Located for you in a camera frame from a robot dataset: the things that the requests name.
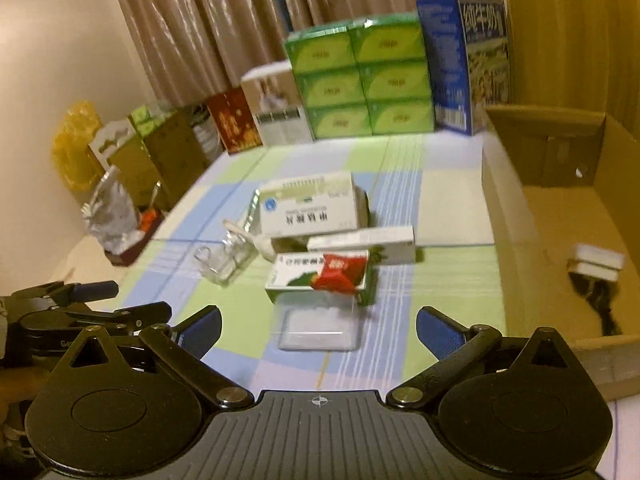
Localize wire rack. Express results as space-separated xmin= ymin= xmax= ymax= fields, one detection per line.
xmin=193 ymin=232 xmax=256 ymax=286

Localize long white slim box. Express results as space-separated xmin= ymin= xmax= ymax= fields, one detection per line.
xmin=307 ymin=226 xmax=416 ymax=266

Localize clear plastic case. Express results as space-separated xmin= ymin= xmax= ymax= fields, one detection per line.
xmin=273 ymin=290 xmax=362 ymax=352

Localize green white medicine box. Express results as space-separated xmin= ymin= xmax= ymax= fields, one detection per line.
xmin=265 ymin=250 xmax=374 ymax=306

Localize red snack packet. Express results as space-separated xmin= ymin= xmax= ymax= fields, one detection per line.
xmin=310 ymin=254 xmax=368 ymax=295

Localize black cable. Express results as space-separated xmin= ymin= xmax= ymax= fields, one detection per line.
xmin=568 ymin=271 xmax=624 ymax=337

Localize white power adapter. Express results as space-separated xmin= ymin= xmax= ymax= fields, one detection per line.
xmin=567 ymin=244 xmax=626 ymax=283

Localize large white medicine box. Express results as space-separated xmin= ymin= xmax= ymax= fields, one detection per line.
xmin=259 ymin=171 xmax=359 ymax=238

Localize silver foil pouch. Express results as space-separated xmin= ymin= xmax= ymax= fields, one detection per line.
xmin=241 ymin=190 xmax=262 ymax=234

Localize dark tray with clutter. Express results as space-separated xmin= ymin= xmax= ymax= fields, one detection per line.
xmin=81 ymin=166 xmax=164 ymax=266

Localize person left hand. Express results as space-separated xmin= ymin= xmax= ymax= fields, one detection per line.
xmin=0 ymin=367 xmax=50 ymax=448

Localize yellow plastic bag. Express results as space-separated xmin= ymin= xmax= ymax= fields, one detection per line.
xmin=51 ymin=101 xmax=104 ymax=193

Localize brown paper bag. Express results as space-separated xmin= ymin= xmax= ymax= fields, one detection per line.
xmin=89 ymin=101 xmax=224 ymax=210

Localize checkered tablecloth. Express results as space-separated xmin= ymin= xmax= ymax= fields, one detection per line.
xmin=106 ymin=132 xmax=506 ymax=392

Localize brown cardboard box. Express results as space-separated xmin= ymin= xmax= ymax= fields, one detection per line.
xmin=482 ymin=105 xmax=639 ymax=401

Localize red gift box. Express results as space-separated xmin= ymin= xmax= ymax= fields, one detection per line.
xmin=206 ymin=87 xmax=262 ymax=154

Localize white product box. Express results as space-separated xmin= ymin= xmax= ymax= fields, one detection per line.
xmin=240 ymin=61 xmax=314 ymax=146

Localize green tissue box pack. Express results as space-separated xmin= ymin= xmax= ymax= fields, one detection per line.
xmin=284 ymin=12 xmax=435 ymax=140

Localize beige curtain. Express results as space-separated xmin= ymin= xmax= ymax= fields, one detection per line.
xmin=118 ymin=0 xmax=416 ymax=105

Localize blue milk carton box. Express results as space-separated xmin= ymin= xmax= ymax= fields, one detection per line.
xmin=416 ymin=0 xmax=510 ymax=136

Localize wooden door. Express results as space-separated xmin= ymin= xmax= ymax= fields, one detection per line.
xmin=506 ymin=0 xmax=639 ymax=134

